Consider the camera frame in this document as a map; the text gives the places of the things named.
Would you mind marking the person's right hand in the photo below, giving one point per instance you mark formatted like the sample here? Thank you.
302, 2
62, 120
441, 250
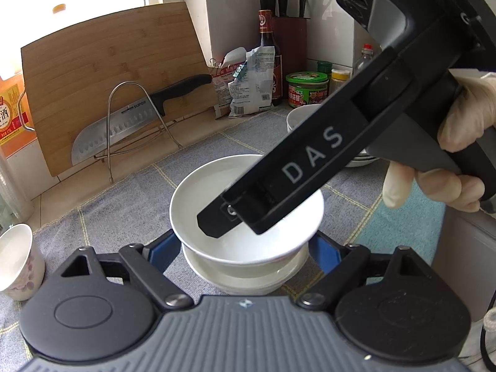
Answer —
472, 104

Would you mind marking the dark soy sauce bottle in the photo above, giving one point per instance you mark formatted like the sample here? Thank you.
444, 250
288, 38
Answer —
269, 46

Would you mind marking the yellow cooking wine bottle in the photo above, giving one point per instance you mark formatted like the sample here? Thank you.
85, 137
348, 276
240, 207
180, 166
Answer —
11, 116

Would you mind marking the stack of clear plastic cups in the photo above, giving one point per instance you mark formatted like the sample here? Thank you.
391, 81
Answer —
13, 190

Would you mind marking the green lidded sauce jar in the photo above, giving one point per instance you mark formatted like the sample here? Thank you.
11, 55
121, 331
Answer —
306, 89

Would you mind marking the yellow lidded spice jar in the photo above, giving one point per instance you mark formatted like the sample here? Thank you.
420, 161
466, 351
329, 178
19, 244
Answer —
340, 79

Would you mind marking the white bowl pink floral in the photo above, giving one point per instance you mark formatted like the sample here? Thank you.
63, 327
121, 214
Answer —
201, 201
240, 277
19, 263

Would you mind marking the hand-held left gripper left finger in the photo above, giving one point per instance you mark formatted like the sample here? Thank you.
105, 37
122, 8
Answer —
166, 252

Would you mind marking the clear bottle red cap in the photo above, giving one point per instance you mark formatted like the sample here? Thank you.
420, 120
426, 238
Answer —
363, 62

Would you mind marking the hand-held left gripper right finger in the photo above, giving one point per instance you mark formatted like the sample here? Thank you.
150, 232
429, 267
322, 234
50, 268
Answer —
323, 252

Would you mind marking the red and white bag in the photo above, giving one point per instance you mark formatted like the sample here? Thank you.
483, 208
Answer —
221, 93

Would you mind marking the white printed bag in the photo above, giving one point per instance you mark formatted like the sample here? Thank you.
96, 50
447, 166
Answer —
255, 85

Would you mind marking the bamboo cutting board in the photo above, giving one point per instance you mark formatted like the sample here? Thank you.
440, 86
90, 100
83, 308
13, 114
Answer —
97, 54

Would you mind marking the small green jar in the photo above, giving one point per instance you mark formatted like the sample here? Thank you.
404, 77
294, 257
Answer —
324, 67

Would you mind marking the dark red knife block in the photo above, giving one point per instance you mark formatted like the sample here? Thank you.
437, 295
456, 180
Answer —
290, 42

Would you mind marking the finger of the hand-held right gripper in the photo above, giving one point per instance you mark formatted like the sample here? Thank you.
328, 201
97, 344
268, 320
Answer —
223, 217

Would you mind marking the grey checked cloth mat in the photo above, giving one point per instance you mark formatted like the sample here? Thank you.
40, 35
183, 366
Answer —
116, 217

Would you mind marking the green binder clip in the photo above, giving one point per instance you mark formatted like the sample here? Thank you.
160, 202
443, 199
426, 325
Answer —
241, 71

